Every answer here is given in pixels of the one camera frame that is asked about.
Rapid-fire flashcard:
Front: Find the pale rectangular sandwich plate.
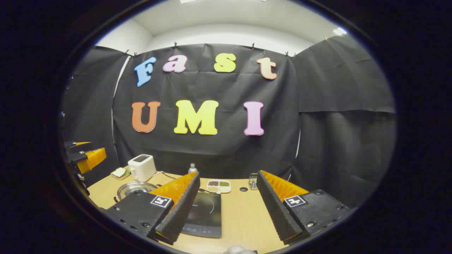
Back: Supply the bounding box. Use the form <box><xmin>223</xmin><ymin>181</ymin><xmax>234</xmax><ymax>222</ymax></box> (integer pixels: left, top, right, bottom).
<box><xmin>111</xmin><ymin>168</ymin><xmax>130</xmax><ymax>181</ymax></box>

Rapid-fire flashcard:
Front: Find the white divided spice dish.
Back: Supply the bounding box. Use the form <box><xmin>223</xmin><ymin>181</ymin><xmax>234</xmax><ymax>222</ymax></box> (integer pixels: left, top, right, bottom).
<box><xmin>206</xmin><ymin>179</ymin><xmax>232</xmax><ymax>194</ymax></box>

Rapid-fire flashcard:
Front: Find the toaster power cable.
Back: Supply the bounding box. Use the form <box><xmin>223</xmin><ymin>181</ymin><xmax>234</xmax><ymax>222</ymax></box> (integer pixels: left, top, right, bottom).
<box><xmin>155</xmin><ymin>171</ymin><xmax>182</xmax><ymax>180</ymax></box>

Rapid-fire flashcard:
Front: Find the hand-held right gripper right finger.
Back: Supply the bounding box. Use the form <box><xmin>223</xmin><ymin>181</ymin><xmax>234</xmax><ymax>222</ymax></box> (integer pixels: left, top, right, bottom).
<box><xmin>257</xmin><ymin>170</ymin><xmax>357</xmax><ymax>246</ymax></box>

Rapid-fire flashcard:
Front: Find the black induction cooktop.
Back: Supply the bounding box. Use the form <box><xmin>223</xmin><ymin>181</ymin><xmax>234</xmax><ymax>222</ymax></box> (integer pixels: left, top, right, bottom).
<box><xmin>182</xmin><ymin>192</ymin><xmax>222</xmax><ymax>238</ymax></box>

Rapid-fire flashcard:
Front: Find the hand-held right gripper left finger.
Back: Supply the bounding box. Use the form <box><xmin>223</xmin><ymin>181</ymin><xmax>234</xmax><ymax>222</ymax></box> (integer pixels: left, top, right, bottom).
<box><xmin>105</xmin><ymin>172</ymin><xmax>201</xmax><ymax>246</ymax></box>

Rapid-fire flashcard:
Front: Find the stainless steel pot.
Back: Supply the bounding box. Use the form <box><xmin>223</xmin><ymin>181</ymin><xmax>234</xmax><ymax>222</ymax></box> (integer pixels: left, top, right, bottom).
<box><xmin>114</xmin><ymin>182</ymin><xmax>158</xmax><ymax>203</ymax></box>

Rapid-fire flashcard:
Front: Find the white toaster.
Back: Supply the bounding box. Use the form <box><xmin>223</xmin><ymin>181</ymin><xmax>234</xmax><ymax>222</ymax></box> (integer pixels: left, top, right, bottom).
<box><xmin>127</xmin><ymin>154</ymin><xmax>156</xmax><ymax>182</ymax></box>

